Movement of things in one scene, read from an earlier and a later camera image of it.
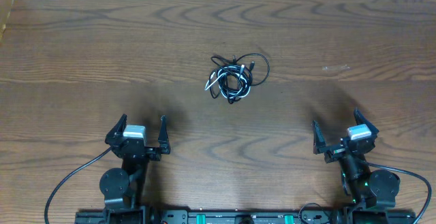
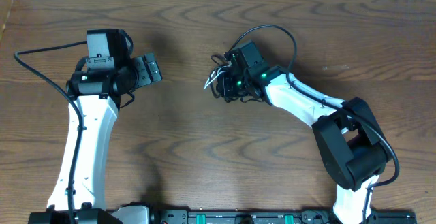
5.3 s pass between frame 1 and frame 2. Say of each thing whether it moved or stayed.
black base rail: stayed
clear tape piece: stayed
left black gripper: moved
